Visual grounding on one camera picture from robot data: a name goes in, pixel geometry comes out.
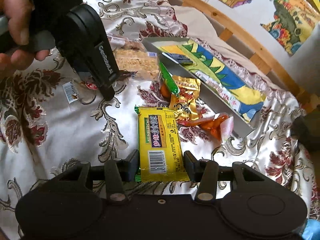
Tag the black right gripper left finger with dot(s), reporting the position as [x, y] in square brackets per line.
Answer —
[120, 171]

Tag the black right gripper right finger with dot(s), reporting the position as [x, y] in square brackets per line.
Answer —
[205, 173]

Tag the yellow snack bar packet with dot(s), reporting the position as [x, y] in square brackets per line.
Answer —
[161, 157]

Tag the orange red snack packet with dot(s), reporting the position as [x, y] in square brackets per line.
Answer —
[220, 126]

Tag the rice cracker bar pack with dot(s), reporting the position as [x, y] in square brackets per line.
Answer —
[122, 43]
[144, 64]

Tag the gold snack packet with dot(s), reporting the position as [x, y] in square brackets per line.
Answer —
[184, 105]

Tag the clear pack with dark snack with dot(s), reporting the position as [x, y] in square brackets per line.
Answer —
[86, 93]

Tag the green sausage stick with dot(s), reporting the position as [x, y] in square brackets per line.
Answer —
[168, 80]

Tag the blue white snack stick pack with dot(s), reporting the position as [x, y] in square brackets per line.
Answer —
[178, 58]

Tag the small orange fruit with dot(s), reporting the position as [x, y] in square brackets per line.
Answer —
[165, 92]

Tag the person's left hand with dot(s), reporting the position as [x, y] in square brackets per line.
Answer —
[18, 14]

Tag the floral satin bedspread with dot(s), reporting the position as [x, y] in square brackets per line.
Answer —
[42, 135]

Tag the white pillow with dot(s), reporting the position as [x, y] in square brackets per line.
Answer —
[200, 27]

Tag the wooden bed frame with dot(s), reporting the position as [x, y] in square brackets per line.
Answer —
[261, 57]

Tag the landscape wall painting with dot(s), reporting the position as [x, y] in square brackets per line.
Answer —
[294, 22]

